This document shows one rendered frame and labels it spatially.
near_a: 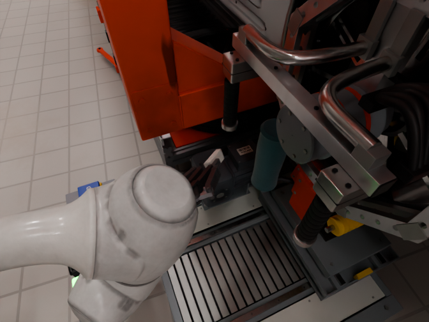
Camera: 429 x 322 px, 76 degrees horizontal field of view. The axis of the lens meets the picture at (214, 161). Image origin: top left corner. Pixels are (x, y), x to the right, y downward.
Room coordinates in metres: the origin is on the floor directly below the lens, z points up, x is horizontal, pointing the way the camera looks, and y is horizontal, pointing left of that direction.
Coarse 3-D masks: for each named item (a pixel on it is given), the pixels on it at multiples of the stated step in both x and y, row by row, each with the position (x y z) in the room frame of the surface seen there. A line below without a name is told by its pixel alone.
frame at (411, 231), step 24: (312, 0) 0.64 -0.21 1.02; (336, 0) 0.58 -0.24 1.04; (408, 0) 0.45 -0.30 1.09; (288, 24) 0.70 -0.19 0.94; (312, 24) 0.68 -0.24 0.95; (288, 48) 0.69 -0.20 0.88; (312, 168) 0.48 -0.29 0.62; (360, 216) 0.31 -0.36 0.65; (384, 216) 0.28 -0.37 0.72; (408, 216) 0.27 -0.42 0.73
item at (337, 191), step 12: (336, 168) 0.24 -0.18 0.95; (324, 180) 0.22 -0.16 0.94; (336, 180) 0.22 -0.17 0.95; (348, 180) 0.22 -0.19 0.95; (324, 192) 0.21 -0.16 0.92; (336, 192) 0.20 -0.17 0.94; (348, 192) 0.20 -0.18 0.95; (360, 192) 0.20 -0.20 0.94; (336, 204) 0.19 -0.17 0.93; (348, 204) 0.20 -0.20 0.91
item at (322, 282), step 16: (272, 192) 0.69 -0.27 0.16; (272, 208) 0.60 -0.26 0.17; (288, 224) 0.53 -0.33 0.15; (288, 240) 0.46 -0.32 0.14; (304, 256) 0.39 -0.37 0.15; (384, 256) 0.38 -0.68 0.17; (304, 272) 0.34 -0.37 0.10; (320, 272) 0.33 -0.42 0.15; (352, 272) 0.33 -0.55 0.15; (368, 272) 0.32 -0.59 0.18; (320, 288) 0.26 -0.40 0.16; (336, 288) 0.26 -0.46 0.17
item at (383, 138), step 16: (368, 0) 0.67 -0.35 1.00; (336, 16) 0.68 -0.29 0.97; (352, 16) 0.71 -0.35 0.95; (368, 16) 0.74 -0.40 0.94; (320, 32) 0.71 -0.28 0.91; (336, 32) 0.69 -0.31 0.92; (352, 32) 0.65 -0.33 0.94; (320, 48) 0.71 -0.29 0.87; (320, 64) 0.72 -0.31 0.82; (336, 64) 0.74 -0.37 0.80; (416, 64) 0.48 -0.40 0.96; (320, 80) 0.71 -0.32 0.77; (416, 80) 0.48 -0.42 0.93; (400, 128) 0.46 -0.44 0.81; (384, 144) 0.45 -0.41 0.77; (384, 192) 0.38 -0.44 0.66; (400, 192) 0.37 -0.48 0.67; (416, 192) 0.36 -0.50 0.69; (416, 208) 0.30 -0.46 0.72
